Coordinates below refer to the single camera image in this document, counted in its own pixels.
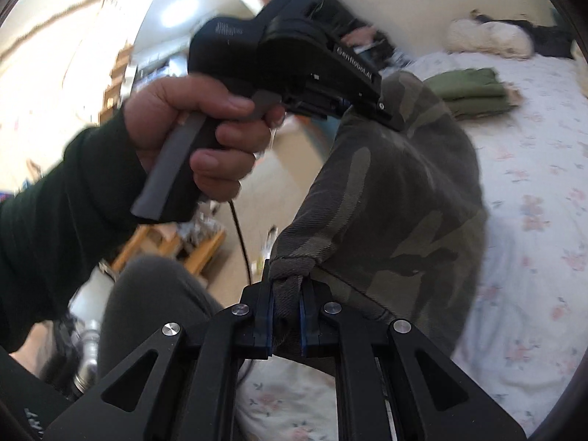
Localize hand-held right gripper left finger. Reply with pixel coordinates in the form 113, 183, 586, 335
43, 282, 276, 441

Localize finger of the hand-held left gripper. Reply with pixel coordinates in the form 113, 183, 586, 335
339, 96, 408, 132

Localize person's grey trouser leg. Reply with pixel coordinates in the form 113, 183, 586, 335
96, 257, 230, 393

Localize person's left hand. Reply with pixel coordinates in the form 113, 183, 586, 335
120, 73, 287, 203

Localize person's left forearm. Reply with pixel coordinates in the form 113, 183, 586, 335
0, 110, 152, 347

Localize metal thermos flask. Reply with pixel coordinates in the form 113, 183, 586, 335
69, 317, 103, 401

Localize black cable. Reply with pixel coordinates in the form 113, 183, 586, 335
227, 199, 254, 288

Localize folded green pants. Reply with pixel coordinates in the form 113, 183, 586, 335
423, 68, 509, 101
443, 94, 514, 119

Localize camouflage pants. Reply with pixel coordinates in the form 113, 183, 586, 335
269, 70, 488, 375

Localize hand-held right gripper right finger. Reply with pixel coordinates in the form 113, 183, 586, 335
298, 280, 527, 441

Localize white lace pillow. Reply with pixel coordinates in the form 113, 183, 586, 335
447, 18, 534, 60

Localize dark crumpled clothing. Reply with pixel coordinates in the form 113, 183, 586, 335
473, 9, 575, 58

